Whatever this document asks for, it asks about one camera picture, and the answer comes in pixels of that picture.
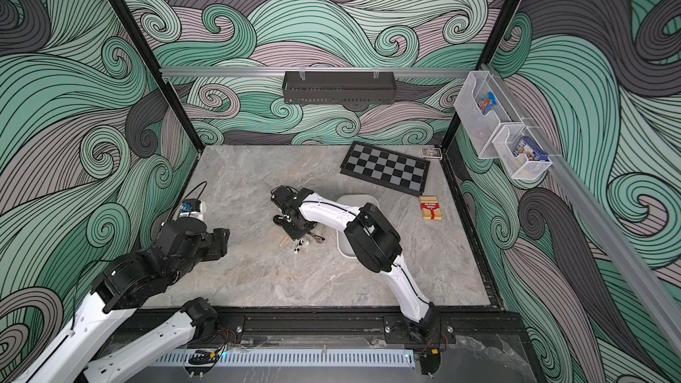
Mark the cow pattern handled spoon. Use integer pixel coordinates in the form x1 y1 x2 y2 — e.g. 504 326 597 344
294 239 306 254

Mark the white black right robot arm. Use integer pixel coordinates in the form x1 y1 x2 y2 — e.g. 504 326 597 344
270 185 440 344

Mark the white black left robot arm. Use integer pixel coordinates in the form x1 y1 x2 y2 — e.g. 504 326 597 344
16 212 230 382

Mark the white plastic storage box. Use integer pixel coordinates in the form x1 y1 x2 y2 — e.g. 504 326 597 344
336 193 387 260

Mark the black grey chessboard box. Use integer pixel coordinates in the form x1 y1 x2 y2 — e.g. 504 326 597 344
340 141 429 197

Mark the red Texas Hold'em card box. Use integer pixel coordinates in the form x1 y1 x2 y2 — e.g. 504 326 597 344
420 196 443 221

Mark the blue red toy in bin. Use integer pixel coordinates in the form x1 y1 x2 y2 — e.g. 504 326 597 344
478 91 498 115

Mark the blue card pack in bin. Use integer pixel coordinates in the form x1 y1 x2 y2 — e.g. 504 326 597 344
514 136 549 161

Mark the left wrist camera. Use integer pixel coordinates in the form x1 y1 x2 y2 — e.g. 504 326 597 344
177 198 206 221

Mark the black perforated wall tray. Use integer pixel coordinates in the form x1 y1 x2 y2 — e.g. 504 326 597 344
282 72 397 106

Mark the aluminium back wall rail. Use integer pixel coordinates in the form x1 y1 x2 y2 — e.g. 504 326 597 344
160 66 472 79

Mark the aluminium wall rail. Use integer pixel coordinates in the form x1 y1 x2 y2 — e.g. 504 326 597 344
481 62 681 355
160 66 472 79

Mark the white slotted cable duct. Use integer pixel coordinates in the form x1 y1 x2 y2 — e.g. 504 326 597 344
153 348 416 369

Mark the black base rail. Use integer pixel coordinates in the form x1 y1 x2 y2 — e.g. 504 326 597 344
100 305 525 349

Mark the clear wall bin upper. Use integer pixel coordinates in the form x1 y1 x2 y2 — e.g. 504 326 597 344
455 71 523 159

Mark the clear wall bin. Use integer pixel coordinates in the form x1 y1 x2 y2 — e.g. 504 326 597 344
455 71 523 159
492 123 553 182

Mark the clear wall bin lower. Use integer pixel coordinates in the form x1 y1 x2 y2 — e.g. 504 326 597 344
492 123 553 182

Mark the black corner frame post left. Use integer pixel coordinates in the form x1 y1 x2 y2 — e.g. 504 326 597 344
107 0 205 152

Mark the black corner frame post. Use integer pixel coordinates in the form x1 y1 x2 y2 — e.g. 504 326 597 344
107 0 205 152
439 0 544 151

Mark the black corner frame post right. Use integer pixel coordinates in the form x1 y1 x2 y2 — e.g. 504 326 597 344
439 0 544 151

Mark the aluminium right wall rail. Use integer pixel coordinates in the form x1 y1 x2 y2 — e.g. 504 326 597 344
481 62 681 355

